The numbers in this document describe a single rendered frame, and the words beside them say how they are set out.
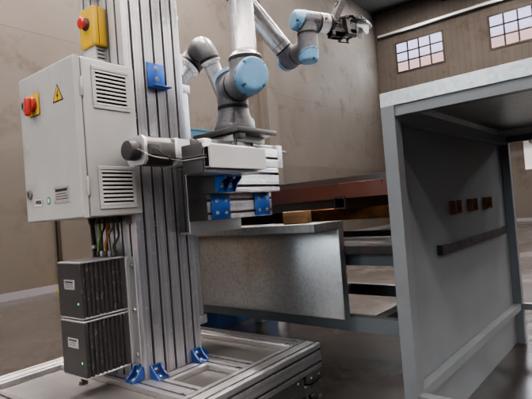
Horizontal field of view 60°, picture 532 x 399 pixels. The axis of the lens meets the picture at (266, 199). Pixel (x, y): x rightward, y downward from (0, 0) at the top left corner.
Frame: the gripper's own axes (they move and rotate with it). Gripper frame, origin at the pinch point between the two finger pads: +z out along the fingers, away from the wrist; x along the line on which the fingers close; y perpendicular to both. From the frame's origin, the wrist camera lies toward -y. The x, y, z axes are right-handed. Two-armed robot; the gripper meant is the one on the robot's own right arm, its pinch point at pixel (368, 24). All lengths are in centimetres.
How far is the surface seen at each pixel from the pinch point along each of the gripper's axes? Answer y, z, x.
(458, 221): 83, 19, 8
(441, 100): 53, -26, 51
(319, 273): 95, -25, -26
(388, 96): 48, -33, 38
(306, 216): 73, -29, -21
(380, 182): 65, -10, 3
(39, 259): 46, -127, -443
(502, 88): 56, -21, 64
